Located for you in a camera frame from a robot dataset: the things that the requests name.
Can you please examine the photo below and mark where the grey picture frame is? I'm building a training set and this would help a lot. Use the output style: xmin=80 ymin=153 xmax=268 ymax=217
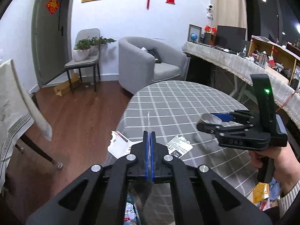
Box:
xmin=188 ymin=24 xmax=202 ymax=43

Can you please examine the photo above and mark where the wooden shelf unit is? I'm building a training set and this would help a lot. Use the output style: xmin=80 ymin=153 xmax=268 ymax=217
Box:
xmin=247 ymin=35 xmax=300 ymax=85

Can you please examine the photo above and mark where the brown wooden box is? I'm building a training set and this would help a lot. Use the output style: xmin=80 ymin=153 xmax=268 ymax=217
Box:
xmin=203 ymin=32 xmax=216 ymax=45

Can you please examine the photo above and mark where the grey door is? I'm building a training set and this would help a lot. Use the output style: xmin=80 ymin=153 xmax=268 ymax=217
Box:
xmin=31 ymin=0 xmax=73 ymax=86

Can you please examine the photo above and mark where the person's right hand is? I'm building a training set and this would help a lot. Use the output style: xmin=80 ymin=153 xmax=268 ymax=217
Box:
xmin=248 ymin=143 xmax=300 ymax=197

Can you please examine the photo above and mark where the red diamond door decoration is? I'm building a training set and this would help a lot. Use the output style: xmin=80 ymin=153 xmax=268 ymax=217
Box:
xmin=46 ymin=0 xmax=60 ymax=14

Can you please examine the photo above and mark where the person's right forearm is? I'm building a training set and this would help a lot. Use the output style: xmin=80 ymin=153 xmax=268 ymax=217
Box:
xmin=264 ymin=181 xmax=300 ymax=225

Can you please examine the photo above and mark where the beige fringed counter cloth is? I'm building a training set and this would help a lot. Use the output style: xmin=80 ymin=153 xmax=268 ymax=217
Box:
xmin=183 ymin=41 xmax=300 ymax=129

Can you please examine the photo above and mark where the potted plant in grey pot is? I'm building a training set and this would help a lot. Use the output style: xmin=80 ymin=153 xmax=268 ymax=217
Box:
xmin=89 ymin=36 xmax=117 ymax=57

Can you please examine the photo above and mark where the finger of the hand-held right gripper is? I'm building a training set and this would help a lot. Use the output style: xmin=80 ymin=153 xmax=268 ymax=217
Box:
xmin=211 ymin=110 xmax=258 ymax=125
xmin=196 ymin=122 xmax=255 ymax=137

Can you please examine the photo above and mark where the grey armchair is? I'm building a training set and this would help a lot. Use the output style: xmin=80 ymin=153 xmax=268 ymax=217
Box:
xmin=118 ymin=37 xmax=188 ymax=92

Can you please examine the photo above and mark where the black monitor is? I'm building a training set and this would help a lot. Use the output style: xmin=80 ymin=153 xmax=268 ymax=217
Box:
xmin=217 ymin=25 xmax=246 ymax=48

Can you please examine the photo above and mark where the yellow packet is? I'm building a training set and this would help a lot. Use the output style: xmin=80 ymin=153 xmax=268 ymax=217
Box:
xmin=253 ymin=182 xmax=270 ymax=204

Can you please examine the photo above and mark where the waste bin with blue bag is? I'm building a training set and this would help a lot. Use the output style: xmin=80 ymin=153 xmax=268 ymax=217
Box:
xmin=126 ymin=187 xmax=142 ymax=225

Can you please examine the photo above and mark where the flat cardboard box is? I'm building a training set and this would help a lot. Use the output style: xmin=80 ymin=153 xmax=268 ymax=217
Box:
xmin=53 ymin=73 xmax=80 ymax=96

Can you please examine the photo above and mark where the table with beige cloth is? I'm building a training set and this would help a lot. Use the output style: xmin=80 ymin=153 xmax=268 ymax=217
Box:
xmin=0 ymin=58 xmax=64 ymax=188

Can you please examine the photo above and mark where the grey dining chair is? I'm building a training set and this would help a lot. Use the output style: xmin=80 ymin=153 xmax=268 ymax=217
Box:
xmin=64 ymin=28 xmax=101 ymax=99

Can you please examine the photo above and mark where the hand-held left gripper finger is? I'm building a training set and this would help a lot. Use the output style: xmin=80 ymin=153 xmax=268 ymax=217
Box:
xmin=150 ymin=131 xmax=273 ymax=225
xmin=25 ymin=131 xmax=150 ymax=225

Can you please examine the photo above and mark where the potted plant in white pot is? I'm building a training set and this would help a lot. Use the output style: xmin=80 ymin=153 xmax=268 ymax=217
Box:
xmin=73 ymin=37 xmax=92 ymax=61

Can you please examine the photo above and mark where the black bag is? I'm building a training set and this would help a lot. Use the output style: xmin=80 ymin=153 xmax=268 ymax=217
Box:
xmin=146 ymin=48 xmax=162 ymax=64

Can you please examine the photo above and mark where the torn white printed packaging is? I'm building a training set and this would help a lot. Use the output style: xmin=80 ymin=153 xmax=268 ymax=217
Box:
xmin=108 ymin=111 xmax=193 ymax=161

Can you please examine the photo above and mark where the beige curtain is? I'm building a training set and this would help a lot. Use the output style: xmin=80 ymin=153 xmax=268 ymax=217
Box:
xmin=211 ymin=0 xmax=248 ymax=40

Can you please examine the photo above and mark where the round table with checked cloth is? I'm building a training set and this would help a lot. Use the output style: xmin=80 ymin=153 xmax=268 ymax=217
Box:
xmin=105 ymin=81 xmax=264 ymax=225

